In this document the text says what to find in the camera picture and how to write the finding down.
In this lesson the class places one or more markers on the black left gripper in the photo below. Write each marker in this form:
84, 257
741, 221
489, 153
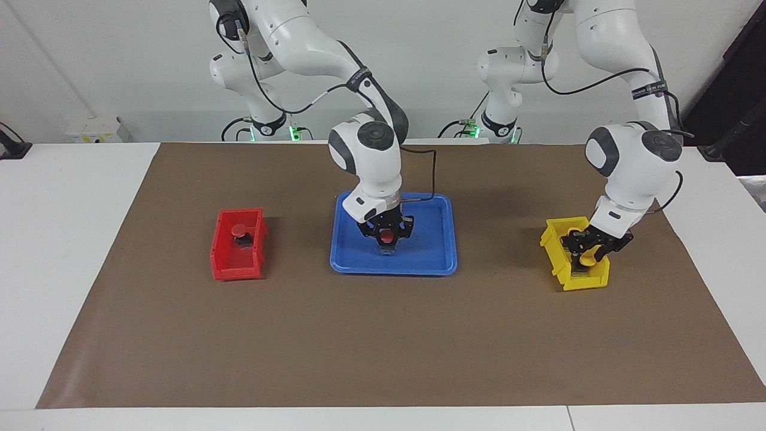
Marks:
598, 239

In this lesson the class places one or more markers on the black equipment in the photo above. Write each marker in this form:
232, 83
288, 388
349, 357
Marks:
748, 137

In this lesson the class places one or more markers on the brown paper mat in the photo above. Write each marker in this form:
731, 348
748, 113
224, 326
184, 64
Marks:
383, 335

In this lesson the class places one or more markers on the grey metal plate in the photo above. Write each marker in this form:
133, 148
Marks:
755, 194

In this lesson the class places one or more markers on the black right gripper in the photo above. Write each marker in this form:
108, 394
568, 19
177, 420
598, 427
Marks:
389, 220

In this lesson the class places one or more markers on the red plastic bin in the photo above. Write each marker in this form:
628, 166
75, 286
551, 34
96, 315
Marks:
239, 272

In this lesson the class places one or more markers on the red push button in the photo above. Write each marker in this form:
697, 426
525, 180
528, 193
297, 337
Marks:
239, 229
388, 237

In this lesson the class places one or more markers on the black stand foot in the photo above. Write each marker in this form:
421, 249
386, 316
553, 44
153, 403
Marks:
12, 149

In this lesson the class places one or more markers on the yellow plastic bin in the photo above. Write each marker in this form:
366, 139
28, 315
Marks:
589, 282

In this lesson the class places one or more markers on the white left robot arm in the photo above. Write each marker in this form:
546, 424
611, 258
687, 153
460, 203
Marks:
628, 161

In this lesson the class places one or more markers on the blue plastic tray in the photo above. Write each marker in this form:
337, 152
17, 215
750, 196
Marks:
431, 251

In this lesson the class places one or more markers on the beige wall socket box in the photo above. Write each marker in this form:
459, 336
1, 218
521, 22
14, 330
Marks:
96, 129

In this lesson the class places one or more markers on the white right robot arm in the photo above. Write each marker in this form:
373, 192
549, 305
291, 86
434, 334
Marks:
365, 155

